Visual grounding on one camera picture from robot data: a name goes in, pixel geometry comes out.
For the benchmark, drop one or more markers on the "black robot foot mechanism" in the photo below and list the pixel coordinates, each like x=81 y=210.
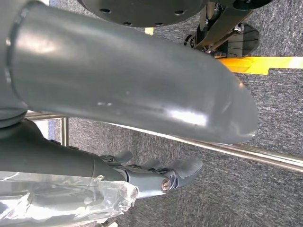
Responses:
x=224 y=22

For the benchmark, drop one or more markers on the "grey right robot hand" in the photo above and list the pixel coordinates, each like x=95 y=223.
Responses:
x=118 y=78

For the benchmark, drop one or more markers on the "grey ribbed right arm sleeve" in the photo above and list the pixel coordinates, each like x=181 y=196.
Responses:
x=2 y=78

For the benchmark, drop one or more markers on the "dark round robot plate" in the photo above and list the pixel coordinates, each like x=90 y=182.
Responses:
x=142 y=11

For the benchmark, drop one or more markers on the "steel workbench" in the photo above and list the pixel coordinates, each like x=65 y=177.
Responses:
x=213 y=147

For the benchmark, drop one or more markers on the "clear plastic wrap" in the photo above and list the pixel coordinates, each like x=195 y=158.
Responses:
x=59 y=200

